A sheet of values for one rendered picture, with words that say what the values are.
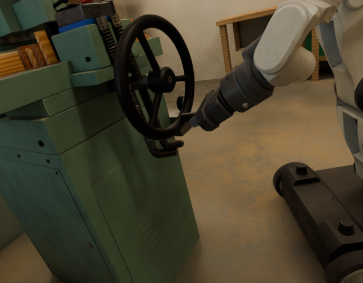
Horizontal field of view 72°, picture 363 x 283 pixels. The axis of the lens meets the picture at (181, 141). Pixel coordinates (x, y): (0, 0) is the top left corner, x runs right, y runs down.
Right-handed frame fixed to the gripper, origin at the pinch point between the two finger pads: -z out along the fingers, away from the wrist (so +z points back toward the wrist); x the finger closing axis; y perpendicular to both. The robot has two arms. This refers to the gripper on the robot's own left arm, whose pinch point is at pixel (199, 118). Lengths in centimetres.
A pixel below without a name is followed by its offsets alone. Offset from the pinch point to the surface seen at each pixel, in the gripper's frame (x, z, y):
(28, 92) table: -16.3, -14.1, 30.7
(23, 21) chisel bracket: 7, -26, 51
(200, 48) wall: 332, -157, -11
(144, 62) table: 8.3, -6.4, 18.9
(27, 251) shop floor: -21, -132, 0
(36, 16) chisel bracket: 7, -20, 47
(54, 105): -13.4, -16.3, 26.2
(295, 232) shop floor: 20, -23, -75
